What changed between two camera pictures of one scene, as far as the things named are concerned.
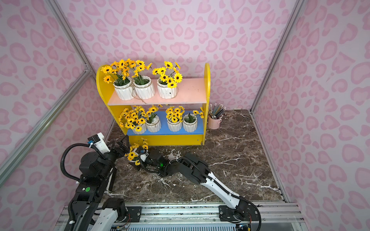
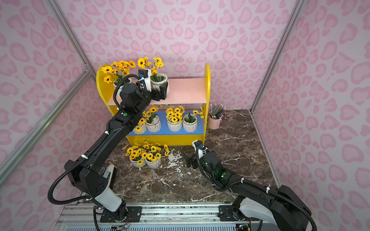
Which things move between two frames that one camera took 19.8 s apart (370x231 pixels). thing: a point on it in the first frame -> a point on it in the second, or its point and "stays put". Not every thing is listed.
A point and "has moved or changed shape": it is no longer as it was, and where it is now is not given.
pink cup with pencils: x=215 y=113 stays put
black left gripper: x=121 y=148 -> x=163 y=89
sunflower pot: x=167 y=83 has moved or changed shape
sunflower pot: x=174 y=116 stays put
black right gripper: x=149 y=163 -> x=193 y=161
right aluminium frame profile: x=297 y=8 stays put
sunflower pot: x=190 y=121 stays put
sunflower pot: x=153 y=122 stays put
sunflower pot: x=143 y=87 has moved or changed shape
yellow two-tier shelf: x=177 y=117 stays put
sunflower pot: x=122 y=84 stays put
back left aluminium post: x=72 y=36 stays put
